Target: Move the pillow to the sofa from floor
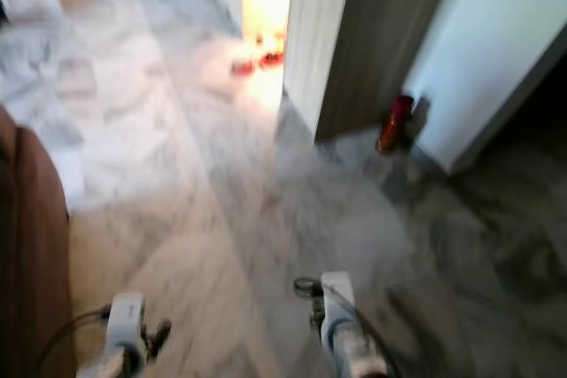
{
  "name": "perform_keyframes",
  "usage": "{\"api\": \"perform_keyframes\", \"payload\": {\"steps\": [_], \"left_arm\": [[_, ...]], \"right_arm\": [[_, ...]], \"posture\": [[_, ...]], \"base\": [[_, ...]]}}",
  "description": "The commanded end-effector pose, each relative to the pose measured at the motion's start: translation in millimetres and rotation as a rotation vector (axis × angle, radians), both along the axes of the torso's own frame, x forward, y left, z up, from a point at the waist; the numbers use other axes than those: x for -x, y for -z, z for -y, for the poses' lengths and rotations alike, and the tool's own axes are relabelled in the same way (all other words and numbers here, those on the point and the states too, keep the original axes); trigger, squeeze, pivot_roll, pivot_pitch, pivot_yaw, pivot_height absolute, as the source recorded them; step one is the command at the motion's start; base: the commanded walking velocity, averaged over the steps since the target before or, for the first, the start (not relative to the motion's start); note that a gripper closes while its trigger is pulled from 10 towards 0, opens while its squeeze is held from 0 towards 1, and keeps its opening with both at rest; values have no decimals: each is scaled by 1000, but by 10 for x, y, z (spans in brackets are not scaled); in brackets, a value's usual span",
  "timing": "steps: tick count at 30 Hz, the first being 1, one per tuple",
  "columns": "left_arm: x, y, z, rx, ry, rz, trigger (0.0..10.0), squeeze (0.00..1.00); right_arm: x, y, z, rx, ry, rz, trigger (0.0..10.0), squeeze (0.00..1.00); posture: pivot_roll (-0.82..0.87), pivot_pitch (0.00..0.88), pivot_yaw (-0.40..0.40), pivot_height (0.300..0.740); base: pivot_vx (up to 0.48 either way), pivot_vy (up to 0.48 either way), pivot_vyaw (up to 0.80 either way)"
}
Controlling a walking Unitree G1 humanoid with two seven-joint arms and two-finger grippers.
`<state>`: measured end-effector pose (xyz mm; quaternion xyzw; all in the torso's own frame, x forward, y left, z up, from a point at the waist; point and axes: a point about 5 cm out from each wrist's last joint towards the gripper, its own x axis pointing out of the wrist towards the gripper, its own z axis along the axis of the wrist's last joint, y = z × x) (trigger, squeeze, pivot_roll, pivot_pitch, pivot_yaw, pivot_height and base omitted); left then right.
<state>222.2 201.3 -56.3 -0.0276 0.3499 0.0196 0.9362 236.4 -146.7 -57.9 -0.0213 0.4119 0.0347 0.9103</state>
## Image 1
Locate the red cylinder bottle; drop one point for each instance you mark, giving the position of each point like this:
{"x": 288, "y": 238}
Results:
{"x": 396, "y": 121}

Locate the small red object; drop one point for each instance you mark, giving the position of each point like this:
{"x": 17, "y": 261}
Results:
{"x": 242, "y": 66}
{"x": 270, "y": 57}

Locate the white ribbed panel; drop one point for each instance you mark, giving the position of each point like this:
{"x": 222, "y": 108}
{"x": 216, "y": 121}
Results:
{"x": 319, "y": 42}

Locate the grey brown wooden door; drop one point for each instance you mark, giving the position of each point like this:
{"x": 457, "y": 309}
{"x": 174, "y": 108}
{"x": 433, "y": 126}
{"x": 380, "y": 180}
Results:
{"x": 385, "y": 42}

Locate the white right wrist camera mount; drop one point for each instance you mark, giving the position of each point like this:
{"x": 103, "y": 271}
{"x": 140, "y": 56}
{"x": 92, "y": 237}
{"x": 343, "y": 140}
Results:
{"x": 337, "y": 294}

